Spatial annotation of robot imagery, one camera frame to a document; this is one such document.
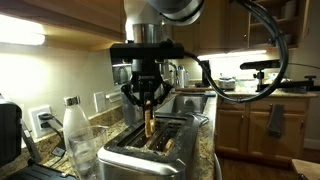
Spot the wooden upper cabinet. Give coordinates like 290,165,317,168
171,0,250,58
19,0,127,46

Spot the white cylindrical container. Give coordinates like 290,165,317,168
177,65,190,88

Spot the open wooden shelf cabinet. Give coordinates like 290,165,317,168
248,0,311,53

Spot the light wooden table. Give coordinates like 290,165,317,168
291,158,320,180

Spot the metal kitchen faucet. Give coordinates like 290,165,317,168
161,61,181,89

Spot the dark hanging towel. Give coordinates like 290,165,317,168
266,103,286,138

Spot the kitchen window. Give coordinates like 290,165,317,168
109,59,134,91

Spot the white wall switch plate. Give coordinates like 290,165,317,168
93,91,107,114

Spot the small white kitchen appliance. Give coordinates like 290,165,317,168
218,77,237,91

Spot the black stereo camera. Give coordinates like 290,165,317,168
239,58,283,71

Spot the white wall power outlet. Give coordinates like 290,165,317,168
28,105,54,139

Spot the stainless steel dishwasher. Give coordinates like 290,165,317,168
213,153,224,180

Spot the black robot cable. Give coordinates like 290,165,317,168
183,0,290,104

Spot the clear bottle with metal cap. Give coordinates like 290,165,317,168
62,95,92,161

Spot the clear drinking glass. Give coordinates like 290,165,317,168
67,125,109,180

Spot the black coffee maker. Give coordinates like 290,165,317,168
199,59,212,88
0,98,78,180

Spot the stainless steel sink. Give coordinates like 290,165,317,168
156,94,209,116

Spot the wooden cutting board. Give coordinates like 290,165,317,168
175,85,218,93

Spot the under cabinet light strip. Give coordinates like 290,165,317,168
196,49,268,61
0,14,46,47

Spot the grey sports water bottle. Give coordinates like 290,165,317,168
120,91,138,126

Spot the brown toast bread slice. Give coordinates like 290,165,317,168
162,137,176,154
143,99,157,139

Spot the wooden lower cabinet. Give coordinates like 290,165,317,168
214,94,313,164

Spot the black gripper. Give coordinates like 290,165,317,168
120,59,174,108

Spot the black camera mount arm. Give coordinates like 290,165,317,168
252,69,320,94

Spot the black power plug cable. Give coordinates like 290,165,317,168
37,112,64,129
39,121,68,158

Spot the stainless steel two-slot toaster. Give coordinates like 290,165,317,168
97,112,201,180

